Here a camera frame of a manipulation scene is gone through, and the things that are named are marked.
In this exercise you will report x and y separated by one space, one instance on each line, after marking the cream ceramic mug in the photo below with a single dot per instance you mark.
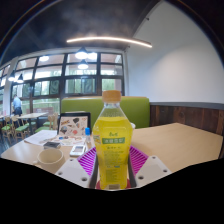
50 160

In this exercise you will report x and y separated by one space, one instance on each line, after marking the green upholstered bench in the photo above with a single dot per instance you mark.
80 106

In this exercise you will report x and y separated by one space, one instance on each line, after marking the wooden dining table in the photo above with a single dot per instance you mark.
31 115

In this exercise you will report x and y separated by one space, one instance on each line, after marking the yellow drink bottle orange cap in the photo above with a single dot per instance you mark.
112 133

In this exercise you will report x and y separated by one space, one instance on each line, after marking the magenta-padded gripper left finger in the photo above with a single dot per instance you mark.
71 171

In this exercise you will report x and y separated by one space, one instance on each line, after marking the small blue-capped bottle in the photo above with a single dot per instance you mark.
88 136

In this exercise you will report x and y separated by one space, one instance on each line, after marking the small dark box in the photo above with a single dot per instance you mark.
52 145

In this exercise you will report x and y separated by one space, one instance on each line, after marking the laptop with stickered lid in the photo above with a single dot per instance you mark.
74 125

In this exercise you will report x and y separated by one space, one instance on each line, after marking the white paper sheets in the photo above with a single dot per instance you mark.
40 136

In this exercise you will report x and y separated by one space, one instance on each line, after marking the group of wooden green-seated chairs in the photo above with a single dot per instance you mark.
18 128

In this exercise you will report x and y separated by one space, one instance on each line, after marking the group of pendant lamps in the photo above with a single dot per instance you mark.
81 54

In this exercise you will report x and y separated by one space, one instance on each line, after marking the flat round red coaster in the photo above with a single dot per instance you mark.
129 184

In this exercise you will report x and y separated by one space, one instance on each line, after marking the long curved ceiling light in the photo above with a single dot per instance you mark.
110 39

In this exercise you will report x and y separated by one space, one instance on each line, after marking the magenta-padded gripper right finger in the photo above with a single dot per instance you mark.
151 170

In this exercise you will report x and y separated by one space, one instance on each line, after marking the small white device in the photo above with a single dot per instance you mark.
78 150

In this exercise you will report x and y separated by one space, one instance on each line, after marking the person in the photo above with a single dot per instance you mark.
17 105

